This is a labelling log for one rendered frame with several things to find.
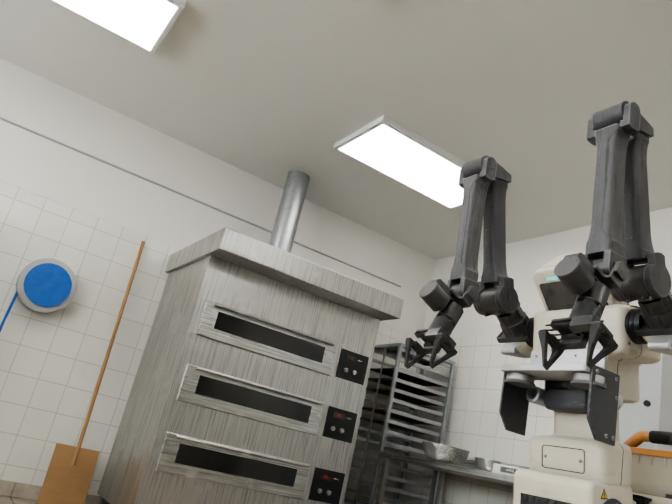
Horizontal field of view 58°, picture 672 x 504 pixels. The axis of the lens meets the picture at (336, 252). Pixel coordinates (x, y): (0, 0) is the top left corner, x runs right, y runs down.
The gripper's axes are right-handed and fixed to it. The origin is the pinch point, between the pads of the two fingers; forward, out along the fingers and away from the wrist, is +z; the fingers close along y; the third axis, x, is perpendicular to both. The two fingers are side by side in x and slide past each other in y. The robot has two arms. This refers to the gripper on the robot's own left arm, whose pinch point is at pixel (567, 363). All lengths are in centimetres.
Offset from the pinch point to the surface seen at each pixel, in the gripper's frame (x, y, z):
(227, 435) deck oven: 79, -321, -21
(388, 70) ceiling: -23, -188, -219
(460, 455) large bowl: 237, -288, -116
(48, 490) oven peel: 26, -397, 65
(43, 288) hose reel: -69, -407, -36
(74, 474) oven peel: 33, -398, 48
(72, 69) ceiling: -168, -380, -165
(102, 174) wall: -100, -417, -136
